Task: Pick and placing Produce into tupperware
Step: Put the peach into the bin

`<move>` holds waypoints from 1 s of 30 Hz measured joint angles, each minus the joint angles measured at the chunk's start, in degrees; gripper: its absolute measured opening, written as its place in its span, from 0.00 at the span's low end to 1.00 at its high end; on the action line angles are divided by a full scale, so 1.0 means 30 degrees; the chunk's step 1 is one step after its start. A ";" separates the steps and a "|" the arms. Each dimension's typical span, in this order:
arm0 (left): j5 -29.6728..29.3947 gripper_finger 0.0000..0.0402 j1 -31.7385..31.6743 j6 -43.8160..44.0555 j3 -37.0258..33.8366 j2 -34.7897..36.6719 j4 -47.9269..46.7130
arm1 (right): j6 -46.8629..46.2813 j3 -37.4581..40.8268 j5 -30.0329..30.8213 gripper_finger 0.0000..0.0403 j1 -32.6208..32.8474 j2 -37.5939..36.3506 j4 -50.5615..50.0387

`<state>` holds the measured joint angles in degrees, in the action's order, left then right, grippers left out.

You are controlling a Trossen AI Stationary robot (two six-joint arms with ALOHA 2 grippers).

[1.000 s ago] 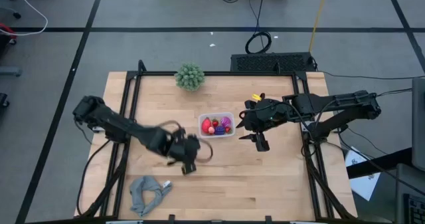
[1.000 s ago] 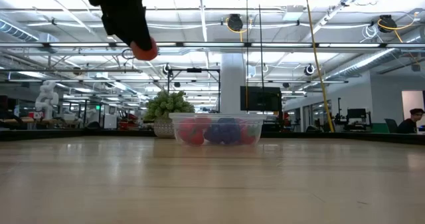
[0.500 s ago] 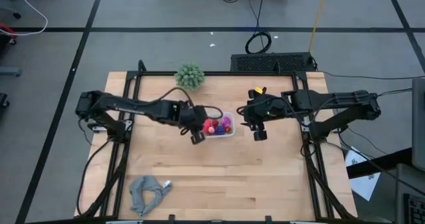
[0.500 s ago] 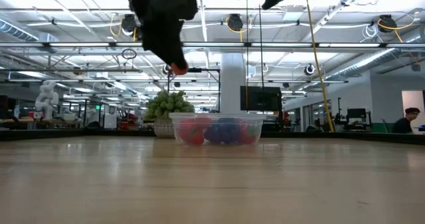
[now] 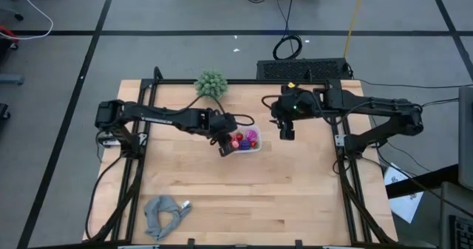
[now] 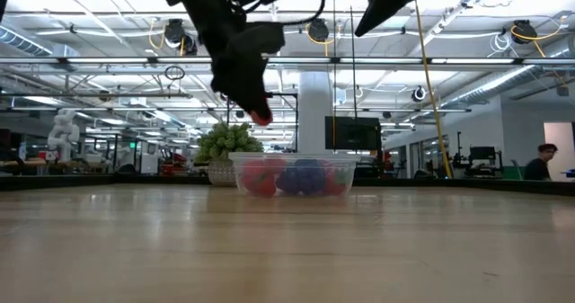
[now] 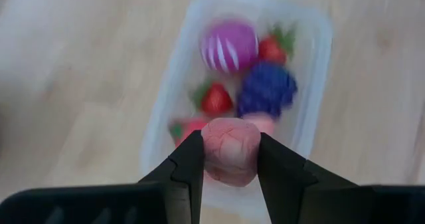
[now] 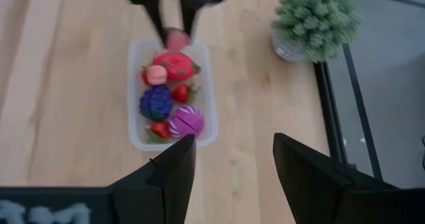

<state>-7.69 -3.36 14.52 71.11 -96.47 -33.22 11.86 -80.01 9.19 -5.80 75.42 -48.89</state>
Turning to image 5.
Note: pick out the grey cloth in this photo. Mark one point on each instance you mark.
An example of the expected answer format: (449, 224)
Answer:
(162, 208)

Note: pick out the small red toy strawberry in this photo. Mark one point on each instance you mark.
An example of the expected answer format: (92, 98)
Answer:
(239, 137)

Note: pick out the black perforated computer case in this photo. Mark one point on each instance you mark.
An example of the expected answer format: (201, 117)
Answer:
(295, 69)

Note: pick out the white paper sheet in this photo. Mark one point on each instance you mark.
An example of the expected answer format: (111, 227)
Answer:
(403, 204)

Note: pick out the green spiky plant ball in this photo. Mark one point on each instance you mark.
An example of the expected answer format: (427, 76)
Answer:
(211, 85)

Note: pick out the grey metal stand foot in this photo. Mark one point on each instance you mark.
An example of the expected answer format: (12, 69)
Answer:
(11, 80)

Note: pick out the black keyboard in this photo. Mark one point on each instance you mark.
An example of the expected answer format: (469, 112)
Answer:
(462, 234)

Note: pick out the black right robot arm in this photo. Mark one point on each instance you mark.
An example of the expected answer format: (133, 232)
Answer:
(388, 106)

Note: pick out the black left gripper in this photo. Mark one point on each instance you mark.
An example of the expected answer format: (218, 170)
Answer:
(218, 123)

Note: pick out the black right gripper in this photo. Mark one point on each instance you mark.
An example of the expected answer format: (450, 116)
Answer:
(299, 106)

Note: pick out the red object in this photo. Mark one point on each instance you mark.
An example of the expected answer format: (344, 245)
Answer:
(7, 33)

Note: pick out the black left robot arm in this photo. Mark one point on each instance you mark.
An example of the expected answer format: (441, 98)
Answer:
(155, 114)

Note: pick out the clear plastic tupperware container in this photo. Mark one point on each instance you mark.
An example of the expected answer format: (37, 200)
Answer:
(259, 131)

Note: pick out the black metal table frame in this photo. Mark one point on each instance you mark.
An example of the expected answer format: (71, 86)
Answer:
(177, 81)

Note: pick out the grey monitor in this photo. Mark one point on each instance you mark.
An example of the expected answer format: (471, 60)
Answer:
(466, 138)

